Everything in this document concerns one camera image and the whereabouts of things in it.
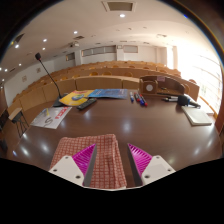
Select yellow folder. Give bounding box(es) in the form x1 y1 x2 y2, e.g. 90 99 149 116
58 89 96 108

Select square ceiling air vent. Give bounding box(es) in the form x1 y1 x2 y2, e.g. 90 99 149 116
101 0 138 13

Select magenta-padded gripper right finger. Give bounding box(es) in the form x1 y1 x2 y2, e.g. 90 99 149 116
126 143 177 187

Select red checkered towel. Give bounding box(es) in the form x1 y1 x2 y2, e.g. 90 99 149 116
49 133 128 190

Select blue and red marker pen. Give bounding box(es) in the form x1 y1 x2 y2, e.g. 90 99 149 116
138 93 149 108

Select black handheld microphone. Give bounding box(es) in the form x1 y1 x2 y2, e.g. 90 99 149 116
163 94 202 109

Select black remote control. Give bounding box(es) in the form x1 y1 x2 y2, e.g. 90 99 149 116
76 97 98 111

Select round ceiling lights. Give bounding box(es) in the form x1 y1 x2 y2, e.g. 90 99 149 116
0 13 128 84

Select black gooseneck desk microphone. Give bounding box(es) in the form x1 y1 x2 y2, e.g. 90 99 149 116
34 52 73 108

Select blue folder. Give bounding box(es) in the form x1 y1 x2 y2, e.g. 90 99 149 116
88 88 129 100

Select rows of wooden lecture seats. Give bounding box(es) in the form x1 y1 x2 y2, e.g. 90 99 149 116
6 59 201 114

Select wooden desk organizer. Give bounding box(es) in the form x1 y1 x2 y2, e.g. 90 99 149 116
138 75 188 98

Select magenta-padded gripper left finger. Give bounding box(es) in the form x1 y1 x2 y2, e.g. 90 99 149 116
48 143 98 188

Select white printed poster sheet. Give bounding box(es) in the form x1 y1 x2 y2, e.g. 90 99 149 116
29 106 73 130

